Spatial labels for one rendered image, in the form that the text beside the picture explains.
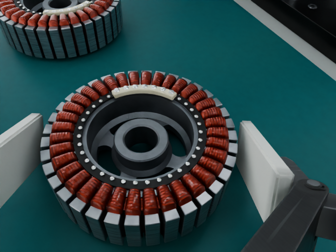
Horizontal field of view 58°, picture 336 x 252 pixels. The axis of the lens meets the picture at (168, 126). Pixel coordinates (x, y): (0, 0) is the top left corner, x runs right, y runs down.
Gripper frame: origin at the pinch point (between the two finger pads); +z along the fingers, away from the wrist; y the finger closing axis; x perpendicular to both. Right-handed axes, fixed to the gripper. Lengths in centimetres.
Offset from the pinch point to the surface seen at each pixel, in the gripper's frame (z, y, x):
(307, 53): 12.9, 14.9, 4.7
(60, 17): 9.4, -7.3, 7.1
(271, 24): 17.2, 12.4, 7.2
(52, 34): 8.7, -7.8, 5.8
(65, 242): -3.3, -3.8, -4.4
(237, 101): 6.6, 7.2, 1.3
